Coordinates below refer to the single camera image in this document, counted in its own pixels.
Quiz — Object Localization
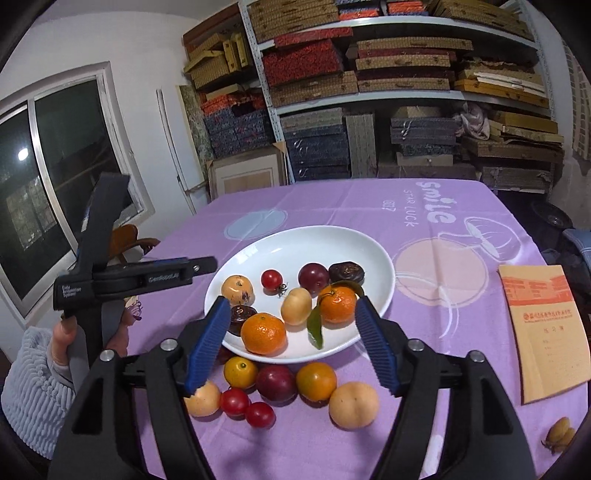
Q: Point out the white metal shelf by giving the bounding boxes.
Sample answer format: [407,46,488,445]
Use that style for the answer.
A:
[238,0,566,195]

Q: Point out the green marbled panel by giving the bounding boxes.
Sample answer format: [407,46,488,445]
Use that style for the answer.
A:
[179,85,215,162]

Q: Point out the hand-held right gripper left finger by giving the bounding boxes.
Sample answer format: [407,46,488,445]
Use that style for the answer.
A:
[48,296,232,480]

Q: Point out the stack of yellow wooden boxes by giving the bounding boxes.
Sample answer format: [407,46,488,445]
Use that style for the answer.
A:
[455,58,565,144]

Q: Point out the pale yellow round fruit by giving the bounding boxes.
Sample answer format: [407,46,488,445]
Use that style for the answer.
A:
[281,287,312,326]
[221,275,255,301]
[185,381,222,418]
[329,381,380,430]

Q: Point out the brown paper envelope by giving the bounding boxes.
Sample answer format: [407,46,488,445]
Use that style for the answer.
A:
[498,264,588,407]

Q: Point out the pink cloth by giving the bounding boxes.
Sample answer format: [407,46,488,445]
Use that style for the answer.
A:
[454,102,490,146]

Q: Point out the orange cherry tomato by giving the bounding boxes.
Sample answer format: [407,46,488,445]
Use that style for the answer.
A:
[296,362,338,403]

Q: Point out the person's left forearm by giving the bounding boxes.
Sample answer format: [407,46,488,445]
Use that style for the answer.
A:
[0,327,77,457]

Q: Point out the white leaning board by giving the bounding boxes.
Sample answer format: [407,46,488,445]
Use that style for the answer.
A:
[156,88,208,217]

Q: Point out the red patterned box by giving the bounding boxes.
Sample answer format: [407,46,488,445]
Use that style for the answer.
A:
[262,39,345,88]

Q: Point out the brown wooden chair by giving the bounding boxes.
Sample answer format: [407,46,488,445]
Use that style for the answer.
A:
[108,224,161,266]

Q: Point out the small yellow fruit cluster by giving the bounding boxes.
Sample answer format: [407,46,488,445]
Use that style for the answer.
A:
[541,416,578,457]

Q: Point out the stack of woven straw boxes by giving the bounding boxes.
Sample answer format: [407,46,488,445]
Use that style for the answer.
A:
[183,16,254,90]

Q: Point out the blue cloth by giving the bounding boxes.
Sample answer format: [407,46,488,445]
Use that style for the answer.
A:
[562,228,591,271]

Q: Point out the brown cardboard box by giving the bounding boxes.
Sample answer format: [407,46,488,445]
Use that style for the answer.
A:
[379,152,476,181]

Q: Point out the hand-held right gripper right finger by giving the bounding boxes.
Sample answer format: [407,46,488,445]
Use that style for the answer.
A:
[354,296,539,480]

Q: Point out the stack of dark blue boxes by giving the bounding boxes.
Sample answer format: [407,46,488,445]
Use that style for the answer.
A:
[279,108,352,182]

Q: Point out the stack of dark patterned boxes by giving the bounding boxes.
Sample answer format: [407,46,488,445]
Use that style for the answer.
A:
[390,115,460,158]

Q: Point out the black round object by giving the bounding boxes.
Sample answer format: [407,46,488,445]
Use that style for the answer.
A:
[530,200,573,232]

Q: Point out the purple printed tablecloth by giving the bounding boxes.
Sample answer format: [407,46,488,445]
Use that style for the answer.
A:
[115,178,591,480]

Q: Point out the white oval plate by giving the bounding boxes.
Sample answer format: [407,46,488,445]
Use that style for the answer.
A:
[204,225,396,365]

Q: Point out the stack of tan bamboo boxes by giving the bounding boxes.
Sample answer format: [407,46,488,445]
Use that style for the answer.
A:
[249,0,536,42]

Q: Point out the white framed window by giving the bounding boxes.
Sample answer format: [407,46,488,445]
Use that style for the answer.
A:
[0,62,155,319]

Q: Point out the stack of blue orange boxes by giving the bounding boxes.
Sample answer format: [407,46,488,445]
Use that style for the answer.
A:
[201,88,276,160]

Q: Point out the stack of woven latch boxes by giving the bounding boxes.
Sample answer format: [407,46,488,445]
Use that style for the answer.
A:
[269,37,474,109]

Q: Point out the yellow cherry tomato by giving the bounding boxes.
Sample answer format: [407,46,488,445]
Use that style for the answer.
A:
[224,357,259,389]

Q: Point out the dark purple plum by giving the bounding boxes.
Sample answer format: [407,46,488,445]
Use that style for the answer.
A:
[298,263,330,295]
[256,364,298,403]

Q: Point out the stack of worn brown boxes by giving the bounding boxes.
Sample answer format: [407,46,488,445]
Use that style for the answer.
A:
[462,136,564,195]

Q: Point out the person's left hand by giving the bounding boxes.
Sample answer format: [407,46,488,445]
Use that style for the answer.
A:
[51,318,132,383]

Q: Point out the grey woven upright box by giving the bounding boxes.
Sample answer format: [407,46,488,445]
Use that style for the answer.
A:
[345,113,378,180]

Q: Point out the leafy orange mandarin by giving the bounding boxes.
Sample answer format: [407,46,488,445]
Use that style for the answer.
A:
[306,281,364,350]

